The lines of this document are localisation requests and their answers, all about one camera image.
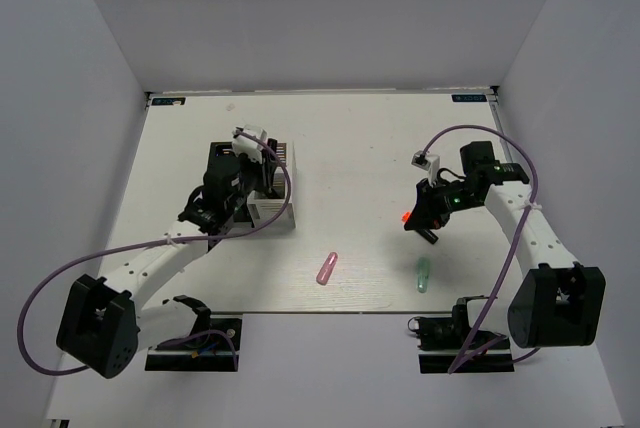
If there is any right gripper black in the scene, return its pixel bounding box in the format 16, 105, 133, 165
404, 175, 481, 230

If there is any orange black highlighter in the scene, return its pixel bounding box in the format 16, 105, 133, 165
402, 211, 439, 245

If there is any pink translucent small tube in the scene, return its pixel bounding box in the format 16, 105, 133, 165
316, 252, 338, 286

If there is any pink black highlighter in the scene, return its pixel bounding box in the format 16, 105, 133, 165
266, 138, 279, 199

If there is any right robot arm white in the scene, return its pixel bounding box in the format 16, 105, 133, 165
404, 141, 606, 348

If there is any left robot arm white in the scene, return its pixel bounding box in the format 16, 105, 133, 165
56, 138, 292, 379

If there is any white mesh organizer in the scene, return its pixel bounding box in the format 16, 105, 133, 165
247, 140, 296, 231

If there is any black mesh organizer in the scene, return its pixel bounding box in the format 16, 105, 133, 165
202, 142, 251, 223

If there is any green translucent small tube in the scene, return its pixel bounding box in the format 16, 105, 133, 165
416, 257, 431, 293

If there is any left blue table label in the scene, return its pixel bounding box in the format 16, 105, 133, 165
151, 97, 186, 106

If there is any blue table label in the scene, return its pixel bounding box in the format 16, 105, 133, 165
151, 97, 186, 106
451, 93, 487, 103

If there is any right blue table label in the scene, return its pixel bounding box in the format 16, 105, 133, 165
451, 93, 487, 103

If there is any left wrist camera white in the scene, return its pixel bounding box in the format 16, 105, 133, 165
231, 125, 267, 164

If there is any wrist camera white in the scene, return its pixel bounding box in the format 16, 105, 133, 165
231, 125, 267, 164
411, 151, 440, 186

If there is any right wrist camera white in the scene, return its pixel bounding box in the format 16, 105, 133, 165
411, 151, 440, 186

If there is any right aluminium table rail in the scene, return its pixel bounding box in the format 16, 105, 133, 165
488, 86, 515, 162

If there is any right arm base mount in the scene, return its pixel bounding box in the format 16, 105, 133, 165
407, 296, 514, 374

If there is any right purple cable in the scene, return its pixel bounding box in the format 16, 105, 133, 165
424, 125, 540, 375

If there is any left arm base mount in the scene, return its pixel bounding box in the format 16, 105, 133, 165
144, 315, 243, 373

